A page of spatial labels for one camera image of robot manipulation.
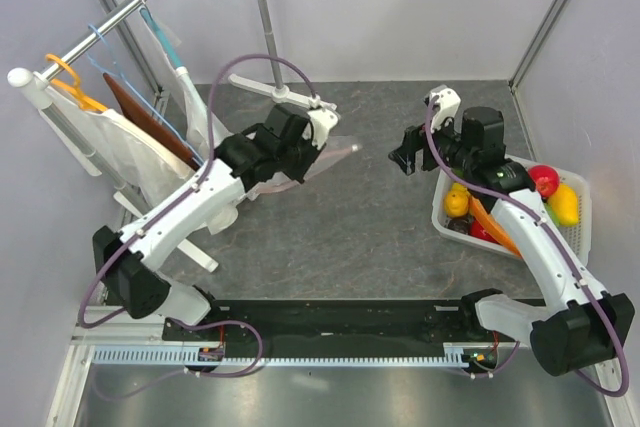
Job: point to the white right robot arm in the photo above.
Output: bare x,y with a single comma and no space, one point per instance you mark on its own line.
580,323

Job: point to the orange carrot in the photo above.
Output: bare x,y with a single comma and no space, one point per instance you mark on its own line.
477,211

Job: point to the white plastic basket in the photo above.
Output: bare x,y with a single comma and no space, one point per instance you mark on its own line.
578,237

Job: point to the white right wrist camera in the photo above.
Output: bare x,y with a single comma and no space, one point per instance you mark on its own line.
442,103

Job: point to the dark purple mangosteen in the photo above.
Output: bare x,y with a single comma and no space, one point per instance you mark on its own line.
460,225

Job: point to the yellow mango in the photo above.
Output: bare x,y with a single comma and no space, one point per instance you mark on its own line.
564,203

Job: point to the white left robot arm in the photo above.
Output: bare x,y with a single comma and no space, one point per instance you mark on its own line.
127,262

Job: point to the red apple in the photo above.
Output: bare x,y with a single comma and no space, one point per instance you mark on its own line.
546,179

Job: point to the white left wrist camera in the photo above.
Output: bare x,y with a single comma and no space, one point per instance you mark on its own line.
321,123

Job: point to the red tomato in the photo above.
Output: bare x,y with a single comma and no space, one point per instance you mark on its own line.
479,232

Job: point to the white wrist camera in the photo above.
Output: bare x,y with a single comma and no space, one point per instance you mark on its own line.
321,123
442,103

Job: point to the orange hanger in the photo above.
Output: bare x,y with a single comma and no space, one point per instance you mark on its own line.
84,101

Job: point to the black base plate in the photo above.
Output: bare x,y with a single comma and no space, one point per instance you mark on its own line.
354,326

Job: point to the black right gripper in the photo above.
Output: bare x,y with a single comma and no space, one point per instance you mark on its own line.
404,155

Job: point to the teal hanger with white cloth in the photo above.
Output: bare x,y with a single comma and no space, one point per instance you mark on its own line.
175,87

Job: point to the white garment on hanger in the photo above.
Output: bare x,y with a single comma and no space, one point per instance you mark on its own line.
141,160

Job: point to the brown garment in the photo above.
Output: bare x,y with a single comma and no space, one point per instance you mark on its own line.
135,113

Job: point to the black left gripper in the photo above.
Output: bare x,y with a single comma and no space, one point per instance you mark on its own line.
313,155

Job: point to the clear pink-dotted zip bag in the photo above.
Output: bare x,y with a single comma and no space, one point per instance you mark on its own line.
337,148

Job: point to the orange citrus fruit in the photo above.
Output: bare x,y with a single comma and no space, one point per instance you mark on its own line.
456,201

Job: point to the metal clothes rack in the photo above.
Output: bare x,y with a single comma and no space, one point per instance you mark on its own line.
31,83

